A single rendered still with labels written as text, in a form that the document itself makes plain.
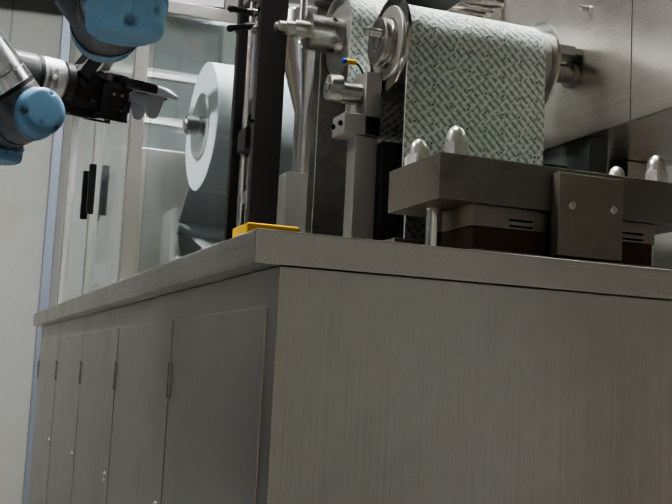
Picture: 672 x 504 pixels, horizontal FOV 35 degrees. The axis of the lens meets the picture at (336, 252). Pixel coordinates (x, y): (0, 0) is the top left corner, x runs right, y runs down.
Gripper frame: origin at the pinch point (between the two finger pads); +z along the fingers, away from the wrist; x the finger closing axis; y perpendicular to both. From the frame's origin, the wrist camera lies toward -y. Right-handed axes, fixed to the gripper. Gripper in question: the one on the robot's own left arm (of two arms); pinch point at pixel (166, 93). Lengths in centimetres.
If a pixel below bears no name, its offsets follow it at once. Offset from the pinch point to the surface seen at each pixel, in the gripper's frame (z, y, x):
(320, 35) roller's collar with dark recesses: 14.5, -11.9, 25.6
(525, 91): 29, -4, 61
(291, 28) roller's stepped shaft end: 10.4, -12.4, 22.5
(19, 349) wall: 97, 86, -300
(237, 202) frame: 10.9, 18.1, 12.0
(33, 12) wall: 92, -71, -325
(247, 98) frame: 11.1, -0.9, 10.2
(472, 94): 21, -1, 59
